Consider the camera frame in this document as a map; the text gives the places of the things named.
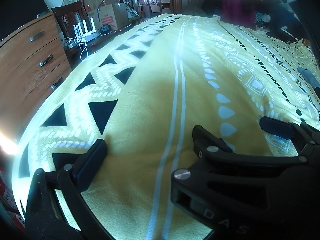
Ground printed plastic bag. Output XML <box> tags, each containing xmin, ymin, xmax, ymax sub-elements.
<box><xmin>124</xmin><ymin>0</ymin><xmax>140</xmax><ymax>23</ymax></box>

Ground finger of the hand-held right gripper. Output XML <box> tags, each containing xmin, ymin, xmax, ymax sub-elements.
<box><xmin>192</xmin><ymin>124</ymin><xmax>307</xmax><ymax>166</ymax></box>
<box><xmin>259</xmin><ymin>116</ymin><xmax>320</xmax><ymax>156</ymax></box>

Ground patterned fabric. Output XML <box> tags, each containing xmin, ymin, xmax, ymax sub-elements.
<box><xmin>254</xmin><ymin>12</ymin><xmax>272</xmax><ymax>28</ymax></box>

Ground black garment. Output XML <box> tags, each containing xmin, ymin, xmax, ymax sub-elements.
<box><xmin>202</xmin><ymin>0</ymin><xmax>223</xmax><ymax>18</ymax></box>

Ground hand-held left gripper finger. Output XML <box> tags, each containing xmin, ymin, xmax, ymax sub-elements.
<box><xmin>25</xmin><ymin>139</ymin><xmax>118</xmax><ymax>240</ymax></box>

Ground wooden drawer dresser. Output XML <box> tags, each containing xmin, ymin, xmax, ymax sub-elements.
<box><xmin>0</xmin><ymin>12</ymin><xmax>73</xmax><ymax>140</ymax></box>

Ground black flat monitor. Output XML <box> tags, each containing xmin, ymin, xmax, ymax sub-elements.
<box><xmin>0</xmin><ymin>0</ymin><xmax>50</xmax><ymax>42</ymax></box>

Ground white antenna router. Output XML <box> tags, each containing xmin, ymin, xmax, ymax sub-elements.
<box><xmin>73</xmin><ymin>17</ymin><xmax>99</xmax><ymax>43</ymax></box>

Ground dark low wooden table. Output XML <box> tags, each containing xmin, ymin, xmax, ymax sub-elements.
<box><xmin>64</xmin><ymin>21</ymin><xmax>140</xmax><ymax>63</ymax></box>

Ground cardboard boxes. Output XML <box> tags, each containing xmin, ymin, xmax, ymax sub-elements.
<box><xmin>96</xmin><ymin>3</ymin><xmax>129</xmax><ymax>30</ymax></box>

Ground white cable bundle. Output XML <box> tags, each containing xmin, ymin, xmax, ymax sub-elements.
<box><xmin>64</xmin><ymin>37</ymin><xmax>88</xmax><ymax>61</ymax></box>

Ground grey-blue shirt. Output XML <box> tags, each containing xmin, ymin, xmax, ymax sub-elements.
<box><xmin>297</xmin><ymin>66</ymin><xmax>320</xmax><ymax>91</ymax></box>

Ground maroon cloth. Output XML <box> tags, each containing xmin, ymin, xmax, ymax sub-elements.
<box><xmin>221</xmin><ymin>0</ymin><xmax>258</xmax><ymax>28</ymax></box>

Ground red printed bag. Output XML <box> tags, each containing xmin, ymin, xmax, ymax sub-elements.
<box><xmin>0</xmin><ymin>165</ymin><xmax>25</xmax><ymax>230</ymax></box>

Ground yellow patterned blanket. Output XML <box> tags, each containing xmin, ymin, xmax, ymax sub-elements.
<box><xmin>11</xmin><ymin>14</ymin><xmax>320</xmax><ymax>240</ymax></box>

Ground dark blue clothes pile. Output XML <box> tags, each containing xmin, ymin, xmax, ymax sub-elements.
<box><xmin>260</xmin><ymin>0</ymin><xmax>311</xmax><ymax>43</ymax></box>

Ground dark wooden slatted chair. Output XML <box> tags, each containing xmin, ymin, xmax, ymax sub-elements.
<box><xmin>51</xmin><ymin>1</ymin><xmax>88</xmax><ymax>47</ymax></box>

